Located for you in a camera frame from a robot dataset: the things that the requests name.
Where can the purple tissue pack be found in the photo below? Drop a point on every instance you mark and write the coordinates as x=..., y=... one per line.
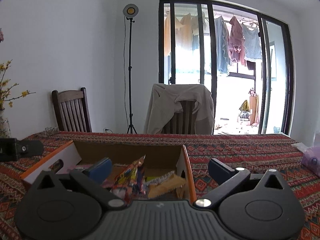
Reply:
x=311, y=155

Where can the floral ceramic vase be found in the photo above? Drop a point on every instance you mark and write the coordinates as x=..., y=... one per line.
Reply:
x=4, y=125

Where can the yellow flower branches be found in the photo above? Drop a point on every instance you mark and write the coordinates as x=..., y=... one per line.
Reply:
x=7, y=86

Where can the chair with beige jacket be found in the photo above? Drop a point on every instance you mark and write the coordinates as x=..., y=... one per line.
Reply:
x=166, y=100

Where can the hanging grey blue shirt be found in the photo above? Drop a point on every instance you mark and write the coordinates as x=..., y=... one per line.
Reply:
x=252, y=44

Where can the hanging pink shirt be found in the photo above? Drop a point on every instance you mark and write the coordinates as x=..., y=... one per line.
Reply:
x=236, y=46

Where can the patterned red tablecloth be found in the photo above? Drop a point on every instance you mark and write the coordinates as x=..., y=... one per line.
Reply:
x=257, y=153

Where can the hanging blue garment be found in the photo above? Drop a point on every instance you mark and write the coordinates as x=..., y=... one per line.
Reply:
x=222, y=40

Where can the red cartoon snack bag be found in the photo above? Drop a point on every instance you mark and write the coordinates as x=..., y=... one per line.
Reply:
x=130, y=183

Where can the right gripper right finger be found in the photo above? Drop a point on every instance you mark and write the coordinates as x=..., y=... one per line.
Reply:
x=228, y=179

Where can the pink artificial flowers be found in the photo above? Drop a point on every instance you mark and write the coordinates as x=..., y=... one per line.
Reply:
x=1, y=36

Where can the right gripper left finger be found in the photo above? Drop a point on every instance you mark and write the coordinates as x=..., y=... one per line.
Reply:
x=90, y=180

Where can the pink snack packet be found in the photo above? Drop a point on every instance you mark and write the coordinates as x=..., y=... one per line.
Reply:
x=79, y=167

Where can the studio light on stand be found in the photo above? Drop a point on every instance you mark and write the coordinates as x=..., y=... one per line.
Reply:
x=130, y=12

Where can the black framed sliding door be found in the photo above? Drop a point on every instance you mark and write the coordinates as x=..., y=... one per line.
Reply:
x=252, y=99

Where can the dark wooden chair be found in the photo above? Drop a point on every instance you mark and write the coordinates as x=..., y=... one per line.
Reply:
x=71, y=110

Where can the orange cardboard box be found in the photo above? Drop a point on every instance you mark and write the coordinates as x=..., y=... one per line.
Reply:
x=158, y=160

